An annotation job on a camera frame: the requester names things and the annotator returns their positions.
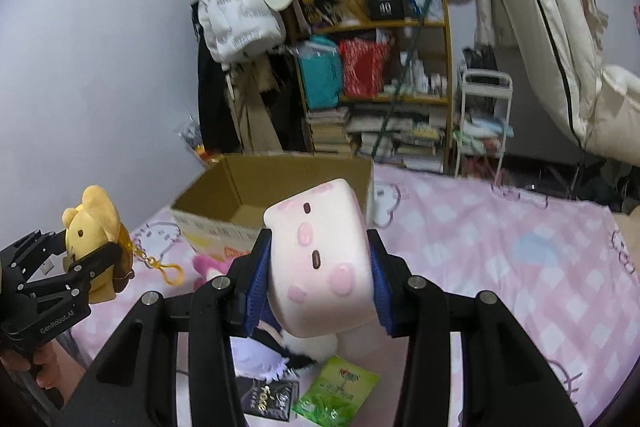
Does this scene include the purple-haired doll plush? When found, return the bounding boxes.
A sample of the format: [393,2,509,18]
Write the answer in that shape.
[230,321,338,383]

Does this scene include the stack of books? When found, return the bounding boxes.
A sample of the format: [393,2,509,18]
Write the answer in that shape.
[306,102,449,173]

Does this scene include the green tissue pack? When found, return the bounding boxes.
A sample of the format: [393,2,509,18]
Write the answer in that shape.
[292,355,378,427]

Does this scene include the black tissue pack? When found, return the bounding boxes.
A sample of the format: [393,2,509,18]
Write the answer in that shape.
[235,376,299,423]

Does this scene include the teal bag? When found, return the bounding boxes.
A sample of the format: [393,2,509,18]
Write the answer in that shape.
[296,36,343,112]

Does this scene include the white metal cart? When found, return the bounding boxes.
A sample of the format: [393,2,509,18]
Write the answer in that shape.
[452,66,513,184]

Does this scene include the pink bear plush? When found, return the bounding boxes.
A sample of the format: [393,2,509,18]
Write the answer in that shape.
[192,255,233,291]

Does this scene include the pink hello kitty bedsheet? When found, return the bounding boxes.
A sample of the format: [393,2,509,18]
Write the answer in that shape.
[72,166,639,426]

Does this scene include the open cardboard box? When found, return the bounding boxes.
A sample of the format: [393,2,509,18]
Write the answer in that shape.
[171,153,373,261]

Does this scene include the wooden bookshelf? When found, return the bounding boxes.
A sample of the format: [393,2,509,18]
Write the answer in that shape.
[284,0,452,172]

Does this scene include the white pink-spotted cube plush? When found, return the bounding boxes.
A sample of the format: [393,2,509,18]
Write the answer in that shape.
[264,179,375,338]

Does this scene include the cream hanging duvet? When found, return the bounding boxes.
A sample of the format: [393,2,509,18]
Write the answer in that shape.
[502,0,639,165]

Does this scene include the black box on shelf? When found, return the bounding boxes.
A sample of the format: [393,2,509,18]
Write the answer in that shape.
[368,0,405,20]

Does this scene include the yellow bear plush keychain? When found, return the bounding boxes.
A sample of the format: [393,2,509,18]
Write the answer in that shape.
[62,185,184,305]

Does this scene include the person's left hand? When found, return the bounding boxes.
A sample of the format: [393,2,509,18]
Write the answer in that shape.
[32,340,86,404]

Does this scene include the red patterned bag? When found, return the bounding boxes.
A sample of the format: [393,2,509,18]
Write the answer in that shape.
[338,39,390,98]

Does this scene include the white puffer jacket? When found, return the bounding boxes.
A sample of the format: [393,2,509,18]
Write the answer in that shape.
[198,0,285,64]

